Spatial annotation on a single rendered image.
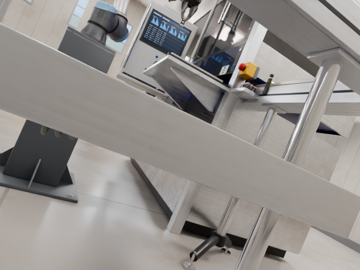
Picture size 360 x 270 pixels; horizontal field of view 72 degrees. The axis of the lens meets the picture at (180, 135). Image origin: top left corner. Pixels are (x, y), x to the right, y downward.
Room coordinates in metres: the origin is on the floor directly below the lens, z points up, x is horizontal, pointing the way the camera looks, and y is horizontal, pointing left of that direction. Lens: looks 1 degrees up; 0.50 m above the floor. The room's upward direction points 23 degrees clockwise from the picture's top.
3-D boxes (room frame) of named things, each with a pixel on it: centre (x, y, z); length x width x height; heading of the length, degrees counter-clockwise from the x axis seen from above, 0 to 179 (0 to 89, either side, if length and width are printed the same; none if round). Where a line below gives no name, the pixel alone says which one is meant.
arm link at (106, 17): (1.35, 0.64, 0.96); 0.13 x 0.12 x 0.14; 163
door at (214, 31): (2.08, 0.08, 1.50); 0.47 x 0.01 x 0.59; 20
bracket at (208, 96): (1.44, 0.04, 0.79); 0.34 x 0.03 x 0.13; 110
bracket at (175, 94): (1.91, 0.21, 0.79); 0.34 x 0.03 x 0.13; 110
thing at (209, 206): (2.53, -0.27, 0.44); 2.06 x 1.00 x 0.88; 20
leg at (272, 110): (1.26, -0.39, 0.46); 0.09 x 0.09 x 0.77; 20
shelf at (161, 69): (1.67, 0.11, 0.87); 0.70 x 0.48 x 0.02; 20
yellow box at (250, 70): (1.35, -0.21, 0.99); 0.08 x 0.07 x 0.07; 110
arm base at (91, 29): (1.34, 0.65, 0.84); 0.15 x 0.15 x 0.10
